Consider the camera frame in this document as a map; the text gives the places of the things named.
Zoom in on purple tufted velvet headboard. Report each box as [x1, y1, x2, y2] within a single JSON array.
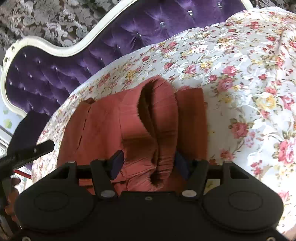
[[0, 0, 254, 153]]

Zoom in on floral quilted bedspread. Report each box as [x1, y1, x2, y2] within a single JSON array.
[[32, 7, 295, 238]]

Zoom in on rust red pants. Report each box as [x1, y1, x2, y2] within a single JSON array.
[[57, 76, 208, 193]]

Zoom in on brown silver damask curtain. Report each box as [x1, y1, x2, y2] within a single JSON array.
[[0, 0, 132, 50]]

